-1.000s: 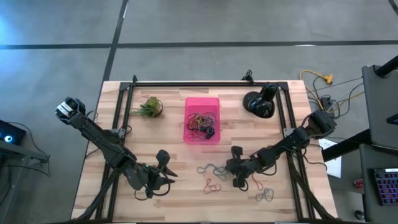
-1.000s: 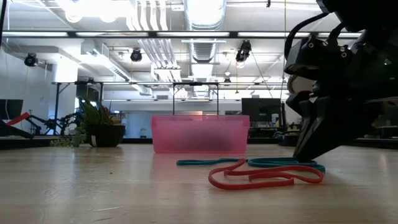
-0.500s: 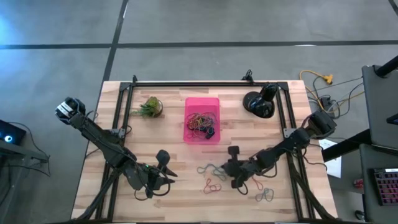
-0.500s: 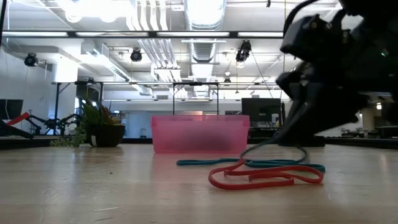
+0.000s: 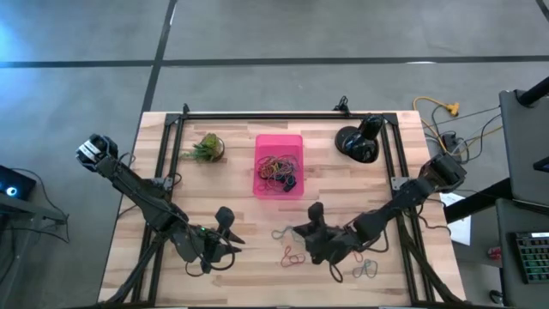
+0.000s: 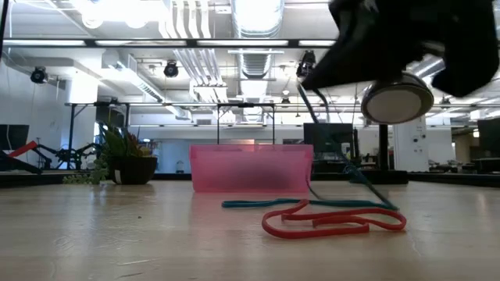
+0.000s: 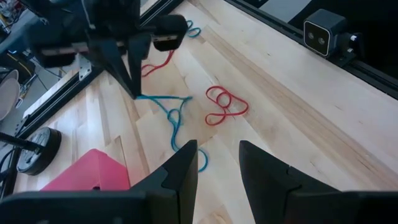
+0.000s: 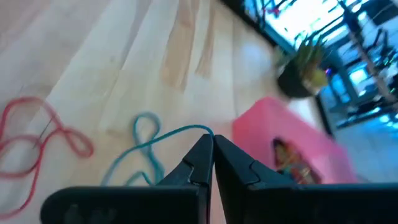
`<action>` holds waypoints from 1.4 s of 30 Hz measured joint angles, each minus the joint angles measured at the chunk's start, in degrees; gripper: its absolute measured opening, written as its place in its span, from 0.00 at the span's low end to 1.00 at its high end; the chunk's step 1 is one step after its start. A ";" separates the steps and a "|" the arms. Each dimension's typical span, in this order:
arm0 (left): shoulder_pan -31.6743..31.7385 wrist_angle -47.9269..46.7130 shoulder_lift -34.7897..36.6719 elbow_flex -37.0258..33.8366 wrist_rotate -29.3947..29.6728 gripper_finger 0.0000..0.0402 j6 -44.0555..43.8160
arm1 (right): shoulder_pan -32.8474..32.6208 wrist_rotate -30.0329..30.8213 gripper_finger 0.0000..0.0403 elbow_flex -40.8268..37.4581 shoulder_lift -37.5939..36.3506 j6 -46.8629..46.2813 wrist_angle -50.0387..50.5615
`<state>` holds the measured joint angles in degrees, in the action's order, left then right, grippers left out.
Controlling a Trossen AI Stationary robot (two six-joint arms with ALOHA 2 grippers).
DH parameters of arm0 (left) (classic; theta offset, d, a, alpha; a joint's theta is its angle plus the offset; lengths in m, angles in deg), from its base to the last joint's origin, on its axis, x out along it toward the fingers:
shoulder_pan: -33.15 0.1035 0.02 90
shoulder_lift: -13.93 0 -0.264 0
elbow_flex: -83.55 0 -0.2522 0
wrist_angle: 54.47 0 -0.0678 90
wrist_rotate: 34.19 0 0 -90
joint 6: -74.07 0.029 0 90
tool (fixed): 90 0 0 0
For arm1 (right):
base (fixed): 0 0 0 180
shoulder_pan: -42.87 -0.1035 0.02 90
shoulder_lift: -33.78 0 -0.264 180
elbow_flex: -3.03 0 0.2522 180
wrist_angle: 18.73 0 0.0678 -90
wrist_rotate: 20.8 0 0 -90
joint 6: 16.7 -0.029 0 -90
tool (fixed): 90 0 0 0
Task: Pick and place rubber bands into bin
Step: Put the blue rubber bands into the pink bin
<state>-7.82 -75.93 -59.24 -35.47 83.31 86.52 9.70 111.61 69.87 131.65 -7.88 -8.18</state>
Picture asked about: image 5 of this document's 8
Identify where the black aluminium table frame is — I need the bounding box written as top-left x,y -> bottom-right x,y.
102,102 -> 468,308

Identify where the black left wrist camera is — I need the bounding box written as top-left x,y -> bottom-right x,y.
214,206 -> 236,229

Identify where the black diagonal bar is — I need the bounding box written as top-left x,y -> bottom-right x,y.
443,178 -> 514,224

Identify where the grey side table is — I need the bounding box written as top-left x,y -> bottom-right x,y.
498,88 -> 549,205

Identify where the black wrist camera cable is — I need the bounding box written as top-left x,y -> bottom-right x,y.
328,260 -> 345,284
184,246 -> 237,278

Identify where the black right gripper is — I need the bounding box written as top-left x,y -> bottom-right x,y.
293,225 -> 361,266

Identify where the grey side stand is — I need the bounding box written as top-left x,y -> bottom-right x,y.
0,199 -> 69,227

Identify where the black power adapter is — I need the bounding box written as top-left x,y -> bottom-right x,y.
441,131 -> 461,152

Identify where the backlit black keyboard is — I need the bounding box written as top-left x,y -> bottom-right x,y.
509,231 -> 549,285

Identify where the small potted green plant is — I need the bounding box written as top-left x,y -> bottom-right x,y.
182,132 -> 226,164

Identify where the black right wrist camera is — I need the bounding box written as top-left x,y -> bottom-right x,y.
307,201 -> 326,225

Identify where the black left wrist camera cable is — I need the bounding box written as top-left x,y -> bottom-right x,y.
184,246 -> 237,278

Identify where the black desk lamp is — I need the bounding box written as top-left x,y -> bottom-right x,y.
334,113 -> 386,164

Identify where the grey desk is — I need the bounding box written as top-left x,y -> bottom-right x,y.
495,197 -> 549,308

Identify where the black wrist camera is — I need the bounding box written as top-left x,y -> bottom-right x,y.
214,206 -> 236,229
307,201 -> 326,225

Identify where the yellow extension cord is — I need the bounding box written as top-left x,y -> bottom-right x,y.
412,95 -> 461,149

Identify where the black device with blue light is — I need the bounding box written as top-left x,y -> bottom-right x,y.
0,165 -> 38,202

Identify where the black pole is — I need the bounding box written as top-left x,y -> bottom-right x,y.
516,76 -> 549,108

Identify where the teal rubber band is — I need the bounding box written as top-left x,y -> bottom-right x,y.
271,226 -> 298,242

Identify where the white paper sheet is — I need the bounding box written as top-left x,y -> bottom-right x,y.
437,191 -> 472,246

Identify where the grey-blue rubber band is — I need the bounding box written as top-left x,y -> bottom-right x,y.
352,258 -> 379,279

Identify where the pink translucent plastic bin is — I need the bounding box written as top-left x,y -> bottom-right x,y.
250,132 -> 305,201

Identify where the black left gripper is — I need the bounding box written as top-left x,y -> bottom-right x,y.
174,226 -> 246,274

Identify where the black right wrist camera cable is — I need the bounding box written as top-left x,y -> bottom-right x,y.
328,260 -> 345,284

